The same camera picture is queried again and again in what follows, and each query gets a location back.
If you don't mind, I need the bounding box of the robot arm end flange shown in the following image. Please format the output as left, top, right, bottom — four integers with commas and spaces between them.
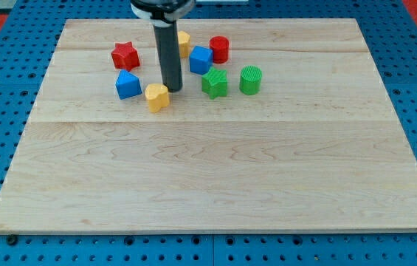
130, 0, 196, 27

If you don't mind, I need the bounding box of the green star block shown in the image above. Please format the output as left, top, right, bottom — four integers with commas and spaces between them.
201, 66, 227, 100

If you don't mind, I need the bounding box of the blue cube block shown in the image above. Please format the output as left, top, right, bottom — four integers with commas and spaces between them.
189, 46, 213, 75

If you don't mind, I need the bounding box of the red star block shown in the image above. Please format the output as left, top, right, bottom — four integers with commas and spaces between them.
111, 41, 140, 71

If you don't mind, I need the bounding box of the yellow heart block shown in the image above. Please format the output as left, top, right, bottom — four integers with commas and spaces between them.
145, 83, 170, 113

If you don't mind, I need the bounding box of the green cylinder block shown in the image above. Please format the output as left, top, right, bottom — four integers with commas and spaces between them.
239, 65, 263, 95

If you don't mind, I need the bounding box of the light wooden board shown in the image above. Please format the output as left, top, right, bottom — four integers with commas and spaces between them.
0, 18, 417, 235

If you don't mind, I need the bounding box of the red cylinder block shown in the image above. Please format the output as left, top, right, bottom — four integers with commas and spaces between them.
209, 35, 230, 64

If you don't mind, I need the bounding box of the blue triangular prism block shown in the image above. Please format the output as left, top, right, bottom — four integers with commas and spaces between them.
115, 69, 142, 100

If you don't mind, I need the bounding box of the yellow block behind rod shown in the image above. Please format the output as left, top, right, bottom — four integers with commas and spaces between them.
177, 31, 190, 58

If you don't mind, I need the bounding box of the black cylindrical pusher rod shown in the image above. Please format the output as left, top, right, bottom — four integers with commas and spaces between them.
154, 22, 183, 92

